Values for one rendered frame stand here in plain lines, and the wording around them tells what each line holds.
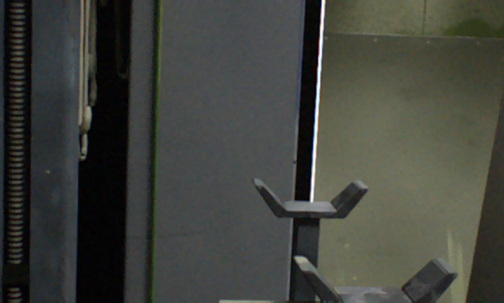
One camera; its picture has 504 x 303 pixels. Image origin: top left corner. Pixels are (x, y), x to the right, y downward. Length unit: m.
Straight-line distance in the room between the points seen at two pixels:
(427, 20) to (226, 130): 2.02
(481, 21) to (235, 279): 2.09
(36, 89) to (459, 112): 2.48
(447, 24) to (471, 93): 0.22
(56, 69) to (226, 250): 0.57
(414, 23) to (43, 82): 2.53
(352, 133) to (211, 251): 1.80
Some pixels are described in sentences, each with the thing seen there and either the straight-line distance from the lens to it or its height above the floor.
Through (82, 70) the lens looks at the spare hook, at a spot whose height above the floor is 1.15.
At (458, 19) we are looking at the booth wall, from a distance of 3.08.
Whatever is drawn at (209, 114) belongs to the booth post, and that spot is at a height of 1.11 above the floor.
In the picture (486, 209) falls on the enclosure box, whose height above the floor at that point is 0.84.
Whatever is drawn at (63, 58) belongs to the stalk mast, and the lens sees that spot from 0.56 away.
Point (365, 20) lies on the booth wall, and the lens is 3.01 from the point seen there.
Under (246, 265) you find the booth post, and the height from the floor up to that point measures 0.95.
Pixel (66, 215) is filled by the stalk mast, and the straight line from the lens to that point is 0.57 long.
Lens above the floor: 1.26
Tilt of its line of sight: 10 degrees down
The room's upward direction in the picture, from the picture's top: 3 degrees clockwise
